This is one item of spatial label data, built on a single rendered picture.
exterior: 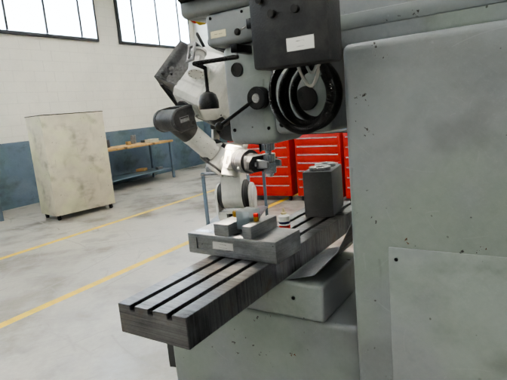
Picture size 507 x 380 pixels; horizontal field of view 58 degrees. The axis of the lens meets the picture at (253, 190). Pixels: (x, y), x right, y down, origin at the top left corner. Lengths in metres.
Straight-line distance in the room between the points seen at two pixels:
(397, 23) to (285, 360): 1.07
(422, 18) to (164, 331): 0.99
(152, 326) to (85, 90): 9.54
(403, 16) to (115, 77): 10.11
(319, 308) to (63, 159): 6.40
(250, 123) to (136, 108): 10.00
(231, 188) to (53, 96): 8.10
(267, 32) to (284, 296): 0.80
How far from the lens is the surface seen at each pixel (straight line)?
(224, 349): 1.73
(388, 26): 1.29
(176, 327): 1.13
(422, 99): 1.13
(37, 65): 10.01
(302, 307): 1.46
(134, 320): 1.23
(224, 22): 1.51
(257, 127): 1.46
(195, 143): 1.92
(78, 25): 10.68
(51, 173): 7.44
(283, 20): 1.11
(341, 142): 6.46
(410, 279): 1.22
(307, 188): 1.87
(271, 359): 1.63
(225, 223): 1.44
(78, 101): 10.42
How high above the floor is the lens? 1.42
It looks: 10 degrees down
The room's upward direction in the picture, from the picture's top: 5 degrees counter-clockwise
